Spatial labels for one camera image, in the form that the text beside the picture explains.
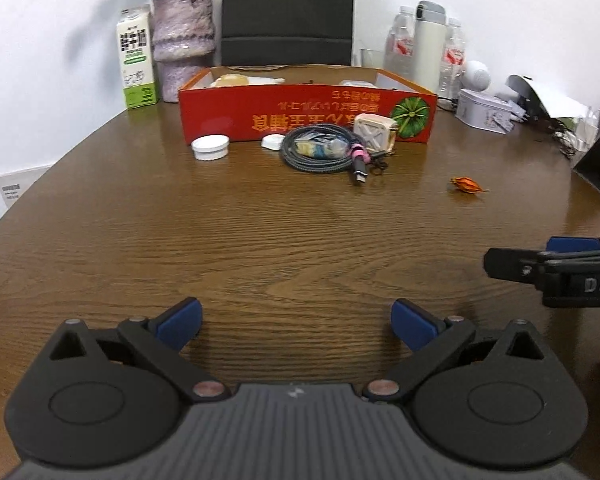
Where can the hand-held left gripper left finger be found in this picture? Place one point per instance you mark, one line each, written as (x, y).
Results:
(180, 321)

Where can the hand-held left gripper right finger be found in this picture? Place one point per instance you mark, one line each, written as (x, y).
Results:
(414, 325)

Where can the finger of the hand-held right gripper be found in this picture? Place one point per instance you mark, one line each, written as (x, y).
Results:
(575, 244)
(510, 263)

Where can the red cardboard box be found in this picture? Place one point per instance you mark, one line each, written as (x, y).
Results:
(280, 110)

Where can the wooden desktop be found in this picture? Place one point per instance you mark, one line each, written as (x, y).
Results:
(280, 240)

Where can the orange dried pod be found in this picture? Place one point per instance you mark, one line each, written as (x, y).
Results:
(466, 185)

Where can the white power plug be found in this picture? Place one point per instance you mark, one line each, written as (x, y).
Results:
(520, 112)

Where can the white paper sheet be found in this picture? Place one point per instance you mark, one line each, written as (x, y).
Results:
(550, 96)

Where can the lavender tin box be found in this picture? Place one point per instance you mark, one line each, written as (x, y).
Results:
(482, 110)

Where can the white round lid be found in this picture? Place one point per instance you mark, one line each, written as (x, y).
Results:
(210, 147)

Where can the cream cube charger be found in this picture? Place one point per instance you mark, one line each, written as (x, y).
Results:
(375, 132)

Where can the white round speaker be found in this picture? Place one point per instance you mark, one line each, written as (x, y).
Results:
(476, 76)

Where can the blue yellow small packet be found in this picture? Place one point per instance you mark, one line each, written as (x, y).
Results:
(317, 146)

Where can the clear plastic water bottle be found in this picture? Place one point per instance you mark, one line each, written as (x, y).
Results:
(399, 45)
(454, 60)

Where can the white thermos bottle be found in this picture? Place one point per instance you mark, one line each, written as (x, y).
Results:
(429, 50)

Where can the white flat plastic box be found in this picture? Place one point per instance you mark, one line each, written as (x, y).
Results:
(357, 83)

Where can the yellow snack packet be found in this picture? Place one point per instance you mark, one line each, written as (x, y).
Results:
(230, 80)

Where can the clear drinking glass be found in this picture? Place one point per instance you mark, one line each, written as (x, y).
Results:
(372, 58)

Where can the white soft packet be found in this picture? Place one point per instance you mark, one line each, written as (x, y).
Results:
(267, 81)

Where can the white green milk carton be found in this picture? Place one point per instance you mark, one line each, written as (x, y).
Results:
(136, 60)

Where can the mottled purple vase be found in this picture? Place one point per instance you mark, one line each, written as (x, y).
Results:
(182, 45)

